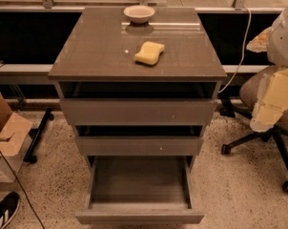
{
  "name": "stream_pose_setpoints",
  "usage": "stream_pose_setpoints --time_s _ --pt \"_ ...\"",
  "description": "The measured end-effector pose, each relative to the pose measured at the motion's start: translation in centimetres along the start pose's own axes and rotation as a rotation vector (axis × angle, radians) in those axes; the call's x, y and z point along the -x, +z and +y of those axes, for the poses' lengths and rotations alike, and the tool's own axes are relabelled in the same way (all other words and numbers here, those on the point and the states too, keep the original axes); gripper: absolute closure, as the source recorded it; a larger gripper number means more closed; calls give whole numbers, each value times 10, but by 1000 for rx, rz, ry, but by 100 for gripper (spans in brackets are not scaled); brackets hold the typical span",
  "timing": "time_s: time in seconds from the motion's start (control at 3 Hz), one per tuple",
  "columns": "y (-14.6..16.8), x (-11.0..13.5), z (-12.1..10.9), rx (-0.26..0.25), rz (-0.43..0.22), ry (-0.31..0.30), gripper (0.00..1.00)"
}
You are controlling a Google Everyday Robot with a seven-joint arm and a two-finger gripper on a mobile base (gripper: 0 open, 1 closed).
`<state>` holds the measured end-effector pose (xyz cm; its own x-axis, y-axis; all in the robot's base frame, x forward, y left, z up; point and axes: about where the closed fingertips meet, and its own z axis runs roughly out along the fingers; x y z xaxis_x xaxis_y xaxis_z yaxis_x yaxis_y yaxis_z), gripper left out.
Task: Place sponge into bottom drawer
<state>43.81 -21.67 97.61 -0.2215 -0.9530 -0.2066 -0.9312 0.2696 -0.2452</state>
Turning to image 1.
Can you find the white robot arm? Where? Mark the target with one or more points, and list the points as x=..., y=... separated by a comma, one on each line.
x=277, y=47

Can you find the brown office chair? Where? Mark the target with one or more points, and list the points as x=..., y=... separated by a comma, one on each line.
x=248, y=96

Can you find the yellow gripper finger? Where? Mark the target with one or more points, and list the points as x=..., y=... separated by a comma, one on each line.
x=259, y=43

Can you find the grey drawer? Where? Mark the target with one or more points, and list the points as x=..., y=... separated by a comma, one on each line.
x=139, y=140
x=139, y=189
x=138, y=103

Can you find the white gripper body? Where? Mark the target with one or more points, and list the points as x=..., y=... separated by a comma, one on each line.
x=283, y=42

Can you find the bottom grey drawer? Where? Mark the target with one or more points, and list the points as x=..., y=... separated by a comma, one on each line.
x=139, y=189

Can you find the top grey drawer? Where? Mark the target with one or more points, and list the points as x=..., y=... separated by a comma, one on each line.
x=138, y=103

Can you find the middle grey drawer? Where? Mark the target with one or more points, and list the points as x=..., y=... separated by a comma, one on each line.
x=139, y=140

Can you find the cardboard box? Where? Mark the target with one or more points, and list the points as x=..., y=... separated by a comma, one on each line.
x=14, y=141

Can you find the grey drawer cabinet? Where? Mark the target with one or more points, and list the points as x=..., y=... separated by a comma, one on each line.
x=103, y=43

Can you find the white bowl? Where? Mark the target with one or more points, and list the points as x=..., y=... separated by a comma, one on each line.
x=139, y=14

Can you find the yellow sponge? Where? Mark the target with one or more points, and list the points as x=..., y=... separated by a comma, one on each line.
x=149, y=53

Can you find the black metal bar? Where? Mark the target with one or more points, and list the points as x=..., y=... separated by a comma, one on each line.
x=35, y=134

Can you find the black and white sneaker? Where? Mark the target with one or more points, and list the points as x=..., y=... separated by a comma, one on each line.
x=9, y=206

